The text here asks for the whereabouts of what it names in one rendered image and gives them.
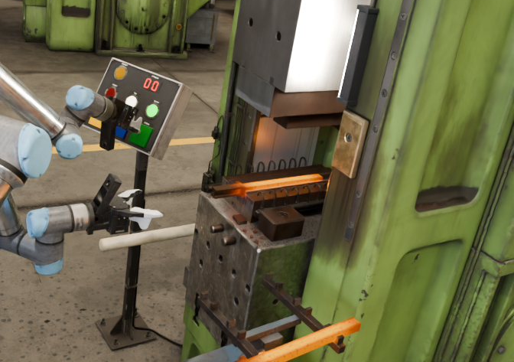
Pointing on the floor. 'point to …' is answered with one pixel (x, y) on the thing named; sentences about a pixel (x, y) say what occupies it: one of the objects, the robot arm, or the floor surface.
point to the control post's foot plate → (125, 340)
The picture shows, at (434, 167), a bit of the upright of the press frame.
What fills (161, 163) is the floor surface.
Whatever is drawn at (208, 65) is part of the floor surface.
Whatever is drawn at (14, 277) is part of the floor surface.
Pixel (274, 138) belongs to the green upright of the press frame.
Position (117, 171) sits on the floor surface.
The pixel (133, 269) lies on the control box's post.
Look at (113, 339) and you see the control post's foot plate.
